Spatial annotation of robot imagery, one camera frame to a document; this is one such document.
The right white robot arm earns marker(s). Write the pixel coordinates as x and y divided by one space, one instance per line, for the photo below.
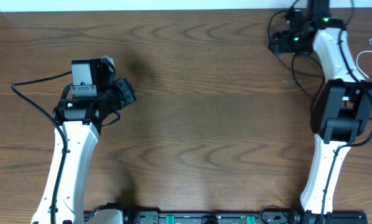
340 111

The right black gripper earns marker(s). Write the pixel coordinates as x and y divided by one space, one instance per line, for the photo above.
281 40

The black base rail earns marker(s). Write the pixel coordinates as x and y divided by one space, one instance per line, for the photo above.
269 214

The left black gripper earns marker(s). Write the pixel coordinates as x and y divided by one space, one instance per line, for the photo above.
125 90

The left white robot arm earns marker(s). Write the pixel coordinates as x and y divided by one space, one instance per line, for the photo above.
94 94

